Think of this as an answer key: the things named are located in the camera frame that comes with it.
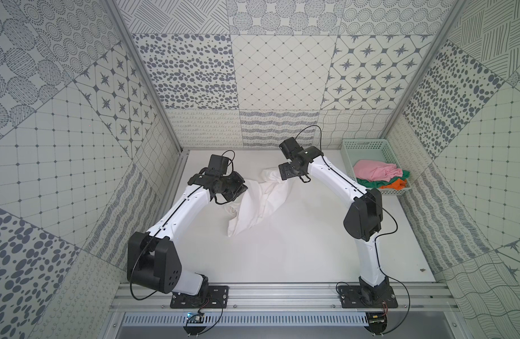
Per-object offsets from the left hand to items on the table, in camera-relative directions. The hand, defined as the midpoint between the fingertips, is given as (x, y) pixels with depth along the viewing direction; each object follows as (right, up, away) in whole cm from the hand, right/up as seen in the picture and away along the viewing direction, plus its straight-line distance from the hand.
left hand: (244, 180), depth 84 cm
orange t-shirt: (+68, -3, +9) cm, 69 cm away
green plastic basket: (+62, +16, +35) cm, 72 cm away
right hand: (+22, +4, +8) cm, 24 cm away
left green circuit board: (-16, -47, -12) cm, 51 cm away
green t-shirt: (+60, -2, +9) cm, 60 cm away
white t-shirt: (+5, -10, +11) cm, 16 cm away
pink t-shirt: (+63, +4, +17) cm, 65 cm away
